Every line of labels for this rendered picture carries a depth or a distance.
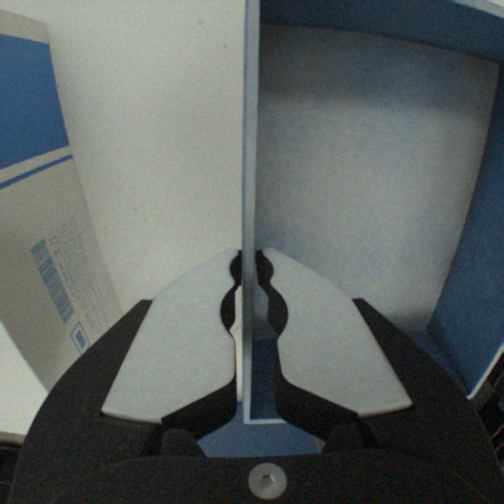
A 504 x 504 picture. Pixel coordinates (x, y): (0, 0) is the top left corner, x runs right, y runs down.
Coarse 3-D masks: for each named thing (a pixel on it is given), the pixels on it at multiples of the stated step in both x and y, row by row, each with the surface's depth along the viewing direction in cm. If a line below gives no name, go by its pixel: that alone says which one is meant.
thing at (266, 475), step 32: (192, 448) 5; (352, 448) 5; (96, 480) 4; (128, 480) 4; (160, 480) 4; (192, 480) 4; (224, 480) 4; (256, 480) 4; (288, 480) 4; (320, 480) 4; (352, 480) 4; (384, 480) 4; (416, 480) 4; (448, 480) 4
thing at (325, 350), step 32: (256, 256) 13; (288, 288) 9; (320, 288) 9; (288, 320) 8; (320, 320) 8; (352, 320) 8; (288, 352) 7; (320, 352) 7; (352, 352) 7; (288, 384) 6; (320, 384) 6; (352, 384) 6; (384, 384) 6; (288, 416) 7; (320, 416) 6; (352, 416) 6; (320, 448) 8
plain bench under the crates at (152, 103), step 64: (0, 0) 11; (64, 0) 11; (128, 0) 12; (192, 0) 12; (64, 64) 13; (128, 64) 13; (192, 64) 13; (128, 128) 15; (192, 128) 15; (128, 192) 16; (192, 192) 17; (128, 256) 18; (192, 256) 18
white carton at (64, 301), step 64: (0, 64) 9; (0, 128) 10; (64, 128) 14; (0, 192) 10; (64, 192) 14; (0, 256) 10; (64, 256) 14; (0, 320) 9; (64, 320) 13; (0, 384) 11
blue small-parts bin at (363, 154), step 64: (256, 0) 7; (320, 0) 9; (384, 0) 8; (448, 0) 7; (256, 64) 8; (320, 64) 13; (384, 64) 13; (448, 64) 13; (256, 128) 9; (320, 128) 15; (384, 128) 15; (448, 128) 15; (256, 192) 16; (320, 192) 16; (384, 192) 16; (448, 192) 17; (320, 256) 18; (384, 256) 18; (448, 256) 19; (256, 320) 20; (448, 320) 19; (256, 384) 18
